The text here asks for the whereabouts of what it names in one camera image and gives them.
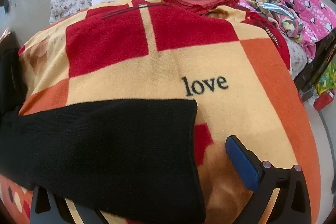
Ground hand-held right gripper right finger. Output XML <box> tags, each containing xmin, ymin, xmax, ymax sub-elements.
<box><xmin>225</xmin><ymin>135</ymin><xmax>316</xmax><ymax>224</ymax></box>

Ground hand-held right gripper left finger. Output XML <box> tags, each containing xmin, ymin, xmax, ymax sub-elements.
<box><xmin>30</xmin><ymin>185</ymin><xmax>107</xmax><ymax>224</ymax></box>

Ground black pants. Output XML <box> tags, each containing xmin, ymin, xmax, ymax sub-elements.
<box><xmin>0</xmin><ymin>48</ymin><xmax>207</xmax><ymax>224</ymax></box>

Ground red box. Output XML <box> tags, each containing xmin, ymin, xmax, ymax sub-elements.
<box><xmin>313</xmin><ymin>91</ymin><xmax>336</xmax><ymax>111</ymax></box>

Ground red orange printed blanket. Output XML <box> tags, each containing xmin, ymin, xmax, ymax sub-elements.
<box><xmin>0</xmin><ymin>0</ymin><xmax>322</xmax><ymax>224</ymax></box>

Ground green yellow plastic bag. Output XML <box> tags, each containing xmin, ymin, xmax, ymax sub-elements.
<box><xmin>314</xmin><ymin>62</ymin><xmax>336</xmax><ymax>95</ymax></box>

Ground pile of colourful clothes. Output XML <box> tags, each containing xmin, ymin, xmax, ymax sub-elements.
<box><xmin>241</xmin><ymin>0</ymin><xmax>306</xmax><ymax>43</ymax></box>

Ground dark wooden nightstand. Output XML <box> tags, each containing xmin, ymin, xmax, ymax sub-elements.
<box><xmin>0</xmin><ymin>28</ymin><xmax>20</xmax><ymax>56</ymax></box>

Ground dark wooden bed frame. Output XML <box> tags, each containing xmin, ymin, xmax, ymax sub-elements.
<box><xmin>293</xmin><ymin>29</ymin><xmax>336</xmax><ymax>94</ymax></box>

